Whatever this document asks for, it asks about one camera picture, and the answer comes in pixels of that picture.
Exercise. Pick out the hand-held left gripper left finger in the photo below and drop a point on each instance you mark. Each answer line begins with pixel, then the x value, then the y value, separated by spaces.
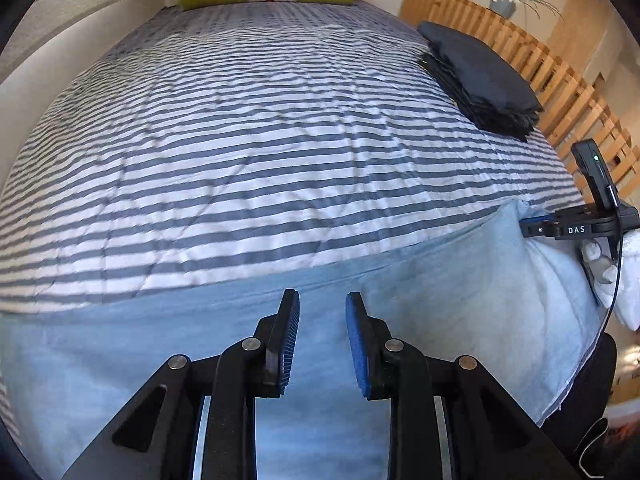
pixel 290 340

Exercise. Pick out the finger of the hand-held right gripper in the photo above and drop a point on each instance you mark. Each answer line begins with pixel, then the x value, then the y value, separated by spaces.
pixel 537 230

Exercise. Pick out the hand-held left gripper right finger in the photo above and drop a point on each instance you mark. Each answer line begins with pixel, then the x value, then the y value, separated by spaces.
pixel 357 350

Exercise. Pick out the light blue denim jeans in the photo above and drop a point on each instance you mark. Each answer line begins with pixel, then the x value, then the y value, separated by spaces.
pixel 150 360

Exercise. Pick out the person's right hand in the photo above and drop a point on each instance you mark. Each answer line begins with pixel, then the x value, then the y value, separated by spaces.
pixel 630 290

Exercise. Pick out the wooden slatted headboard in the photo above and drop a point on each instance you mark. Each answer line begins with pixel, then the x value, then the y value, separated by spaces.
pixel 565 85

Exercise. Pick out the light wooden cabinet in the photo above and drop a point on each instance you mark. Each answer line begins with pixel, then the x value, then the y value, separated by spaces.
pixel 580 30

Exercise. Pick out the stack of dark folded clothes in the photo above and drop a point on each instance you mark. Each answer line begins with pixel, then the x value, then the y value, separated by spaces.
pixel 480 80

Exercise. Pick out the blue white striped bed sheet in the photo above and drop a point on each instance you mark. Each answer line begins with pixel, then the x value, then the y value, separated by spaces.
pixel 250 160

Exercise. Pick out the person's dark trouser leg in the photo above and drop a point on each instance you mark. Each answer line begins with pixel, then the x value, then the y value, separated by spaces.
pixel 585 410

